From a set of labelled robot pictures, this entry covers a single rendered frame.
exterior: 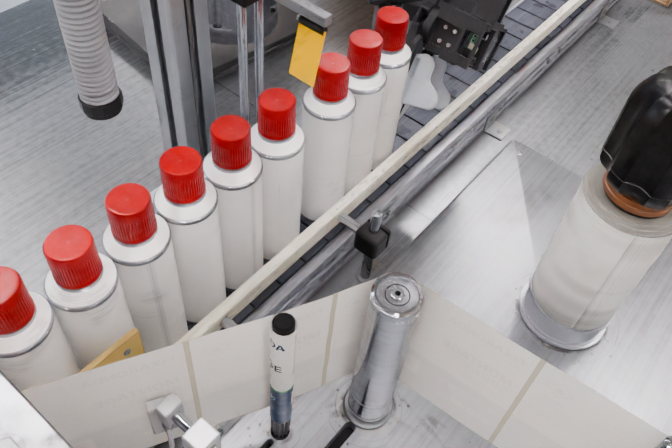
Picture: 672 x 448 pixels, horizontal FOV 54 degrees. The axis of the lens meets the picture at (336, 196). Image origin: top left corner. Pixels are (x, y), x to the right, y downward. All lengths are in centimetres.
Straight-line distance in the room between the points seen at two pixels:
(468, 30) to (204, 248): 37
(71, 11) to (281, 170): 22
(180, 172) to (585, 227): 33
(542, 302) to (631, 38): 68
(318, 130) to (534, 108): 47
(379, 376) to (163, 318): 19
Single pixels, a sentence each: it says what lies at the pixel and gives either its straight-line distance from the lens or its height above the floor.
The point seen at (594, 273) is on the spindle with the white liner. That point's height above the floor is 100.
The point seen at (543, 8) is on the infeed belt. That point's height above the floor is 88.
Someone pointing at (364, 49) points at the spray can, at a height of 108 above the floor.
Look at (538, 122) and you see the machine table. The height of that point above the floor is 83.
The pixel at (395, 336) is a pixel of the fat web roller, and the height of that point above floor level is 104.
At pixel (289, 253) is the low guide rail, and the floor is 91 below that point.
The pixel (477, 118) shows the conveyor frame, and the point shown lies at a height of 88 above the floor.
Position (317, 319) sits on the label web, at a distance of 49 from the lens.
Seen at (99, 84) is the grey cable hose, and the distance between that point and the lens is 55.
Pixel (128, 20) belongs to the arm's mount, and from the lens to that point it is 109.
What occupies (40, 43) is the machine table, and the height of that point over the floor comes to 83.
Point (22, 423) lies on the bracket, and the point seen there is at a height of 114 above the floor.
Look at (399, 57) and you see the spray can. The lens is 70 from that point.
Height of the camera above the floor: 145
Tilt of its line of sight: 48 degrees down
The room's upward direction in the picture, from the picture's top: 7 degrees clockwise
